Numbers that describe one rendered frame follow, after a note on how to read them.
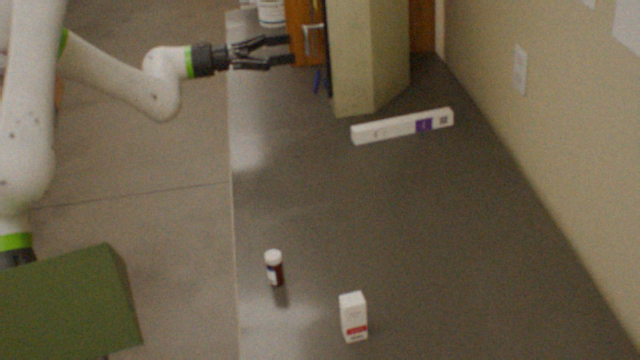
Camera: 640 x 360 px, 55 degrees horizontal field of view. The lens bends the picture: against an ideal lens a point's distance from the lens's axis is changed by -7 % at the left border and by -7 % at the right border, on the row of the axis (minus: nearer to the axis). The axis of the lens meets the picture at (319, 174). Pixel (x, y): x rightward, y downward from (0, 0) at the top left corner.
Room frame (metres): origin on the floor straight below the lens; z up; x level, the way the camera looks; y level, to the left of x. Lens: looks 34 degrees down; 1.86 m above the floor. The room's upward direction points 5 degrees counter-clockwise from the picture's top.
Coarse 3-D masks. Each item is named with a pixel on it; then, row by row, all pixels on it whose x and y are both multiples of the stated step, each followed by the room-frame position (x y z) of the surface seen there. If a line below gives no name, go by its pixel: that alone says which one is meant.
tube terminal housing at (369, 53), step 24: (336, 0) 1.61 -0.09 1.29; (360, 0) 1.62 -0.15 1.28; (384, 0) 1.68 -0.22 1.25; (336, 24) 1.61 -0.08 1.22; (360, 24) 1.62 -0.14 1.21; (384, 24) 1.67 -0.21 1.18; (408, 24) 1.77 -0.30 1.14; (336, 48) 1.61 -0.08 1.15; (360, 48) 1.62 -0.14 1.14; (384, 48) 1.67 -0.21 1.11; (408, 48) 1.77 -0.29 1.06; (336, 72) 1.61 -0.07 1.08; (360, 72) 1.62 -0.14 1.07; (384, 72) 1.67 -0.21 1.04; (408, 72) 1.76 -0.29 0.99; (336, 96) 1.61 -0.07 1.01; (360, 96) 1.62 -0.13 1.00; (384, 96) 1.66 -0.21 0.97
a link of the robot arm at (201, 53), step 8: (200, 40) 1.63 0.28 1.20; (192, 48) 1.63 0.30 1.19; (200, 48) 1.62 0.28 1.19; (208, 48) 1.62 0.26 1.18; (192, 56) 1.60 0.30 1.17; (200, 56) 1.60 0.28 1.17; (208, 56) 1.60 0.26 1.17; (192, 64) 1.59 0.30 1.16; (200, 64) 1.59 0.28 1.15; (208, 64) 1.59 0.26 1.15; (200, 72) 1.59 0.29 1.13; (208, 72) 1.60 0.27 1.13
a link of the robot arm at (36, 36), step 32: (0, 0) 1.33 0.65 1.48; (32, 0) 1.23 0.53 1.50; (64, 0) 1.28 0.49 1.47; (32, 32) 1.18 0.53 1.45; (32, 64) 1.12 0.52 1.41; (32, 96) 1.06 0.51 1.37; (0, 128) 1.00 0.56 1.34; (32, 128) 1.00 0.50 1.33; (0, 160) 0.94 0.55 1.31; (32, 160) 0.95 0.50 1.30; (0, 192) 0.92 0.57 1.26; (32, 192) 0.93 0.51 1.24
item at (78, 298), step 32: (64, 256) 0.81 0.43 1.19; (96, 256) 0.82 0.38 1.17; (0, 288) 0.77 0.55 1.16; (32, 288) 0.78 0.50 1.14; (64, 288) 0.80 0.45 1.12; (96, 288) 0.82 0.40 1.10; (128, 288) 0.93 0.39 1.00; (0, 320) 0.76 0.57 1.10; (32, 320) 0.78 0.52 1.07; (64, 320) 0.79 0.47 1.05; (96, 320) 0.81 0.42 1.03; (128, 320) 0.83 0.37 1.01; (0, 352) 0.75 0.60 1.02; (32, 352) 0.77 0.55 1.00; (64, 352) 0.79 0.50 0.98; (96, 352) 0.80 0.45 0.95
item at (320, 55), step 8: (312, 0) 1.86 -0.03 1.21; (320, 0) 1.63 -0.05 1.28; (312, 8) 1.88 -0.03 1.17; (320, 8) 1.65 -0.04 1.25; (320, 16) 1.66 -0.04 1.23; (320, 32) 1.70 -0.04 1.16; (320, 40) 1.72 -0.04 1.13; (320, 48) 1.74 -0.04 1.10; (320, 56) 1.76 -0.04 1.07; (328, 56) 1.62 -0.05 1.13; (320, 64) 1.78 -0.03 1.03; (328, 64) 1.62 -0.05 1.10; (320, 72) 1.79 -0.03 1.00; (328, 72) 1.62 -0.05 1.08; (328, 80) 1.62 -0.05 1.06; (328, 88) 1.62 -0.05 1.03; (328, 96) 1.63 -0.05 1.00
